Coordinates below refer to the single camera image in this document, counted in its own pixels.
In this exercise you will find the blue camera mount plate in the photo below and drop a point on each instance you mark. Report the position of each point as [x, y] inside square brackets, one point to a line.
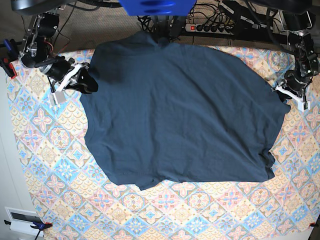
[157, 7]

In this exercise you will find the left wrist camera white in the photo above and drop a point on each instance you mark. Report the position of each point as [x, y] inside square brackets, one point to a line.
[302, 103]

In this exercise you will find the patterned colourful tablecloth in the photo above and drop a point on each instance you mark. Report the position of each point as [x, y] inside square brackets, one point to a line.
[69, 190]

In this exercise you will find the blue clamp lower left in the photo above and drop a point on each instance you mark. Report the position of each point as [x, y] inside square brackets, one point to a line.
[37, 225]

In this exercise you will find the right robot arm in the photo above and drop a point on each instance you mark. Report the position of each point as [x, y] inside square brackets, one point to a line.
[38, 49]

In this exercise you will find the red black clamp upper left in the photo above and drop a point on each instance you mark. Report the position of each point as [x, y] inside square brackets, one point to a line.
[8, 68]

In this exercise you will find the white power strip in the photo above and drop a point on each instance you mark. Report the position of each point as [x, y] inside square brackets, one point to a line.
[207, 29]

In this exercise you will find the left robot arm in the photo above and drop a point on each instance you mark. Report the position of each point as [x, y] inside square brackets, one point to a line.
[297, 18]

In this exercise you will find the dark navy t-shirt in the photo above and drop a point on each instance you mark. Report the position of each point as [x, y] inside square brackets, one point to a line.
[179, 112]

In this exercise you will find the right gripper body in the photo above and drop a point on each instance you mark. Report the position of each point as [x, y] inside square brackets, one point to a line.
[56, 68]

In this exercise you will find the blue clamp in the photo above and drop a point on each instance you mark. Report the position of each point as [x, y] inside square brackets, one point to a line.
[10, 45]
[37, 225]

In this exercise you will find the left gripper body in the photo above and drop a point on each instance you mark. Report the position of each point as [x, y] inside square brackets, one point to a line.
[295, 83]

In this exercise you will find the white wall outlet box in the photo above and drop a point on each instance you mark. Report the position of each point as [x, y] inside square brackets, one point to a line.
[22, 220]

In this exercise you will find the blue clamp upper left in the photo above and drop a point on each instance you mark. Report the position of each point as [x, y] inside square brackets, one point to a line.
[10, 45]

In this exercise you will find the red clamp lower right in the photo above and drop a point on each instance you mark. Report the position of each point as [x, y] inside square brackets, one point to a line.
[314, 225]

